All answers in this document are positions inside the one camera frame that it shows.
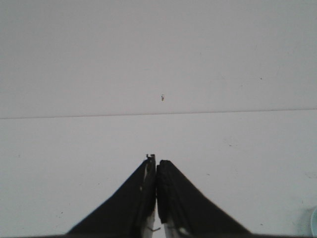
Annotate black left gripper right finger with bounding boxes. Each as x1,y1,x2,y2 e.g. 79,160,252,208
156,160,251,235

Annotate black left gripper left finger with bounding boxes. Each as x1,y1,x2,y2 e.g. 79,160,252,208
67,154,156,235

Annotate light blue plate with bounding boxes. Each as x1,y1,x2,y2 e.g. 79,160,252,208
310,207,317,237

